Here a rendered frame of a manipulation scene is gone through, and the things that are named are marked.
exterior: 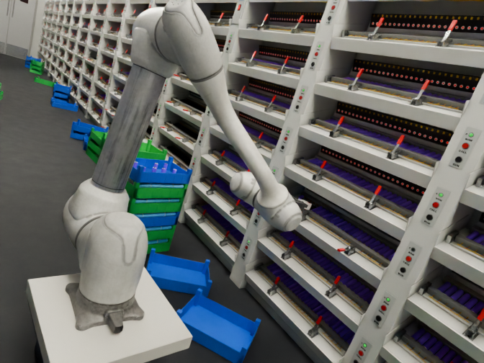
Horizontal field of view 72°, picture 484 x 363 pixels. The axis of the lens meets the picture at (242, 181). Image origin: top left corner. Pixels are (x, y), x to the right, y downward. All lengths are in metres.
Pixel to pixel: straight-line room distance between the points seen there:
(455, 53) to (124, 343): 1.27
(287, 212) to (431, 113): 0.56
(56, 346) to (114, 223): 0.31
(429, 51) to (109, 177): 1.10
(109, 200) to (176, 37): 0.50
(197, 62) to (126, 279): 0.59
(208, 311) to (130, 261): 0.70
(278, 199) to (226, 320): 0.70
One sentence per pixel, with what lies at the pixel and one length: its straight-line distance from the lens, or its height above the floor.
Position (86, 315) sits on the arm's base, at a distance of 1.02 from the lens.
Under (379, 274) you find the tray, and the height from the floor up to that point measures 0.49.
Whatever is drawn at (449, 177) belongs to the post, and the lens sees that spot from 1.19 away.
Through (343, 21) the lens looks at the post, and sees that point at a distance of 1.61.
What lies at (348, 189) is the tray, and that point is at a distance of 1.41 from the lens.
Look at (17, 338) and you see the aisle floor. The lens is 1.35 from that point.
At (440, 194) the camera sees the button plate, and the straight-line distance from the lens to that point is 1.18.
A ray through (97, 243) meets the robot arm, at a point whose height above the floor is 0.46.
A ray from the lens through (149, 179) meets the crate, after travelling 1.61.
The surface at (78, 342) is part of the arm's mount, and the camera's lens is 0.99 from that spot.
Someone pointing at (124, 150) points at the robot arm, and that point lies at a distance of 1.03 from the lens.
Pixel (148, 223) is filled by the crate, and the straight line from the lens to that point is 1.73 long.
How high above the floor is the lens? 0.93
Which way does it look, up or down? 14 degrees down
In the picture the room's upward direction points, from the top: 19 degrees clockwise
